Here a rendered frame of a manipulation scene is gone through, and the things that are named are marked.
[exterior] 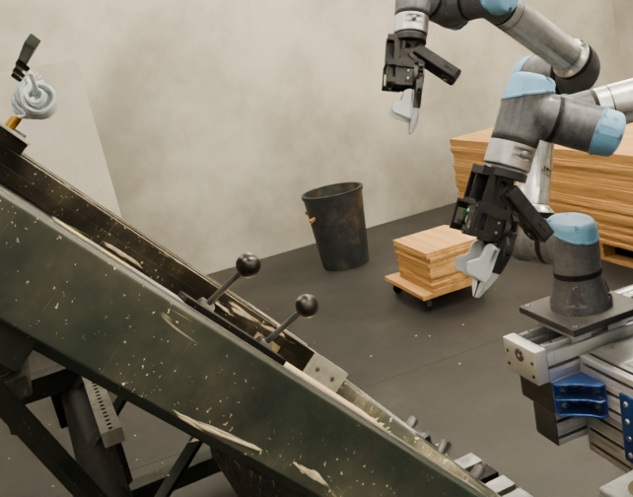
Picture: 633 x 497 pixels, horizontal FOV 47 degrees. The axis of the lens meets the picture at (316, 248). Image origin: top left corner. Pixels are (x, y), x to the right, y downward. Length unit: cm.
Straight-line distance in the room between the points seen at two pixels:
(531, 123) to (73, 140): 424
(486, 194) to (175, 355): 57
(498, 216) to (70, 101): 423
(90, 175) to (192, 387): 436
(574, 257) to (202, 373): 118
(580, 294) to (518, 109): 79
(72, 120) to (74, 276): 437
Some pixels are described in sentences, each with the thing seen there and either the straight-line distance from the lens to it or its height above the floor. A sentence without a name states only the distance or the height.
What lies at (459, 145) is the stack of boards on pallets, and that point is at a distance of 662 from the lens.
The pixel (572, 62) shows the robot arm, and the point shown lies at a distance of 184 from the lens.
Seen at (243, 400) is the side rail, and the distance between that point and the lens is 90.
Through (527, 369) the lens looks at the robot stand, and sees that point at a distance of 188.
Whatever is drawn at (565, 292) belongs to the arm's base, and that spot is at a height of 110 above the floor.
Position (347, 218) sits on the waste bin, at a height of 44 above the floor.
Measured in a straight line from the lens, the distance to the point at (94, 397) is 207.
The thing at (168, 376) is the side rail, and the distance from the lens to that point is 86.
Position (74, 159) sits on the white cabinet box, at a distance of 517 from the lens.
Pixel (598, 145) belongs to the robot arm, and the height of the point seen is 156.
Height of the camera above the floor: 179
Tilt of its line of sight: 15 degrees down
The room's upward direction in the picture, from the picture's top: 12 degrees counter-clockwise
